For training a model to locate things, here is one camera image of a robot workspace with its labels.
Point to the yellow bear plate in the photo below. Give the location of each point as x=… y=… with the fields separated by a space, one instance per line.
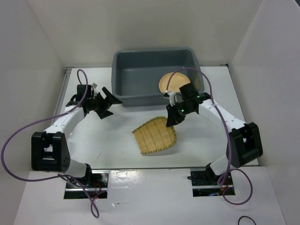
x=177 y=80

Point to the grey plastic bin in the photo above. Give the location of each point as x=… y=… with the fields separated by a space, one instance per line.
x=136 y=73

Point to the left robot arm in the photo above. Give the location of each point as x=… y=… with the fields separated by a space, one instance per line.
x=49 y=149

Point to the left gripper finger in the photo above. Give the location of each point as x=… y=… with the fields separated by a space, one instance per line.
x=104 y=114
x=110 y=98

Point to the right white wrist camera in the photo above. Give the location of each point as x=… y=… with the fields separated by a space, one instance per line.
x=172 y=97

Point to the aluminium table edge rail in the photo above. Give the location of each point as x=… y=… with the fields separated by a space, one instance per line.
x=63 y=89

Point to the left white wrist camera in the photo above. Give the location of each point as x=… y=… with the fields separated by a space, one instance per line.
x=95 y=87

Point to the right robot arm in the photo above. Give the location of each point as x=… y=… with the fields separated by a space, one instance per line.
x=243 y=139

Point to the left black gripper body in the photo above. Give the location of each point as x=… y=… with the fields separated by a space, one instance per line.
x=97 y=103

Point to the woven bamboo basket tray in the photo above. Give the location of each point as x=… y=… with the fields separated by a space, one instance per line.
x=154 y=136

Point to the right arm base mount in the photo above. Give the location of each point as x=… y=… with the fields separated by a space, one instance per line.
x=202 y=186

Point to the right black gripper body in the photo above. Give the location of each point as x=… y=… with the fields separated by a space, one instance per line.
x=183 y=108

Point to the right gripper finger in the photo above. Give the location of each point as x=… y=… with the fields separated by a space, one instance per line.
x=172 y=118
x=179 y=119

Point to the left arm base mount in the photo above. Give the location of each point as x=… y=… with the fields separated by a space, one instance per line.
x=96 y=188

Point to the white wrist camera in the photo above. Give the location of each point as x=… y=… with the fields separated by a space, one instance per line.
x=95 y=87
x=172 y=97

